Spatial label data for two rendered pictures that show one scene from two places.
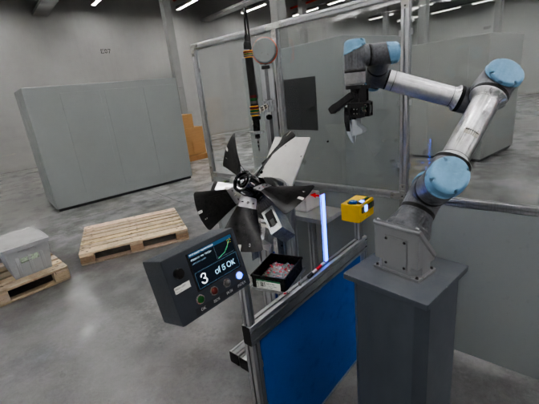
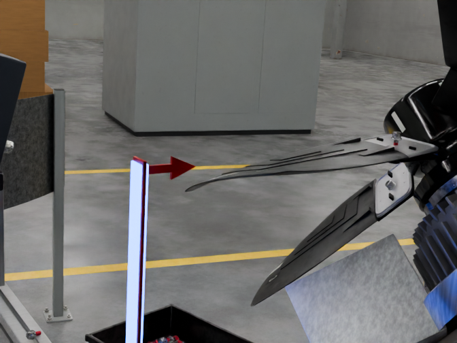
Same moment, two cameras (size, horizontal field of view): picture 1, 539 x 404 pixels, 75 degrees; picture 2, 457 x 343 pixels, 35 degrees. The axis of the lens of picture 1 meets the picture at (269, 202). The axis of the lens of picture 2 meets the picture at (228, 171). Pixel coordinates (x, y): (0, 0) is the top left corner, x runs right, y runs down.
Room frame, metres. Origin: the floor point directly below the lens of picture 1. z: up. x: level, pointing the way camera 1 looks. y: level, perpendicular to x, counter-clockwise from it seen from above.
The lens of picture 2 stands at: (1.72, -0.88, 1.35)
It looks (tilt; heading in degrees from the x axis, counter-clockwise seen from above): 13 degrees down; 105
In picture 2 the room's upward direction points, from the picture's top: 4 degrees clockwise
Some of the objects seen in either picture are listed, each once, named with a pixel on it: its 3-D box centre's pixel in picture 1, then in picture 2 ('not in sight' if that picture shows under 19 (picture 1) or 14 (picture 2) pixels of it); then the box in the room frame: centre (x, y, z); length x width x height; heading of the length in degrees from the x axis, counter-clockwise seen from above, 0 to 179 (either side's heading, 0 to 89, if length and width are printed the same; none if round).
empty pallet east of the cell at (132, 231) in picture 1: (134, 232); not in sight; (4.23, 1.77, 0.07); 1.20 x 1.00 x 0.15; 112
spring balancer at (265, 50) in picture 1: (265, 50); not in sight; (2.41, -0.07, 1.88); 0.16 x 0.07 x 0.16; 82
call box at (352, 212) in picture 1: (357, 209); not in sight; (1.67, -0.44, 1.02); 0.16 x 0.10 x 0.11; 137
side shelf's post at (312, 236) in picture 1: (314, 270); not in sight; (2.18, -0.27, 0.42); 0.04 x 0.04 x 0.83; 47
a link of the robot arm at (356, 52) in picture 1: (355, 55); not in sight; (1.35, -0.36, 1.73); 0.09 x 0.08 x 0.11; 88
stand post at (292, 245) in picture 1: (292, 261); not in sight; (2.04, -0.10, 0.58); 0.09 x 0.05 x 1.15; 47
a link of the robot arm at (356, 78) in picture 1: (355, 78); not in sight; (1.35, -0.36, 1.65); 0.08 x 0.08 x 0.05
